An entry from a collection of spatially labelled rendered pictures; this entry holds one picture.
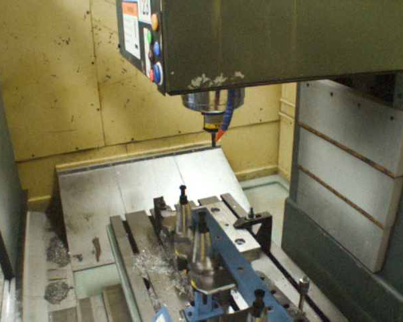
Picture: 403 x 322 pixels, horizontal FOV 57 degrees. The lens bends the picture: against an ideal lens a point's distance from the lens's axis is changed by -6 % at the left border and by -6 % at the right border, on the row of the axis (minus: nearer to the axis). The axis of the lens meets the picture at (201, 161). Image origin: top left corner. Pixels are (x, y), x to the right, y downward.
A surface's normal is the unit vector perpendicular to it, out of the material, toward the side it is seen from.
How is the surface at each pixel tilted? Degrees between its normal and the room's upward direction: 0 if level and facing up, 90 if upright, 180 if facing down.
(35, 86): 90
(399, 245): 90
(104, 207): 24
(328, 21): 90
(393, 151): 90
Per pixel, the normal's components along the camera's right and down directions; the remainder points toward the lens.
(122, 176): 0.12, -0.68
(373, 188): -0.93, 0.16
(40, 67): 0.35, 0.38
